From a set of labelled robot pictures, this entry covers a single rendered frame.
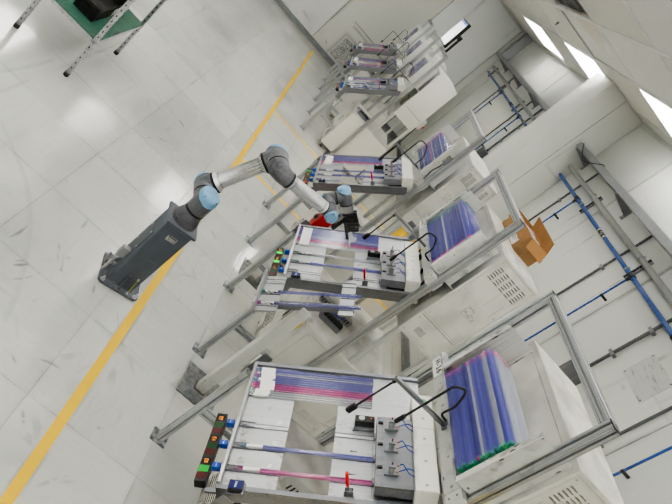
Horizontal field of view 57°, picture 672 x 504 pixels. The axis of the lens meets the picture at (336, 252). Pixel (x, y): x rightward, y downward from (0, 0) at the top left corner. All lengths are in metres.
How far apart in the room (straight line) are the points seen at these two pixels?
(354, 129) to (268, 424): 5.84
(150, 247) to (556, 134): 4.36
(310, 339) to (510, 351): 1.39
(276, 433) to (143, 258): 1.40
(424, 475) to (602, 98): 4.90
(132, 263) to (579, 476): 2.40
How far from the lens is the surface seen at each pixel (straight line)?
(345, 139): 7.97
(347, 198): 3.46
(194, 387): 3.56
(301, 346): 3.63
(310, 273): 3.47
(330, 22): 11.85
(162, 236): 3.35
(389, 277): 3.42
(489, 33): 11.96
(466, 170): 4.66
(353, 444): 2.44
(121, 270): 3.53
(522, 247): 3.70
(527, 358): 2.64
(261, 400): 2.60
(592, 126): 6.60
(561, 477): 2.20
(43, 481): 2.82
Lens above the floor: 2.23
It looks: 21 degrees down
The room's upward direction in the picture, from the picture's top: 53 degrees clockwise
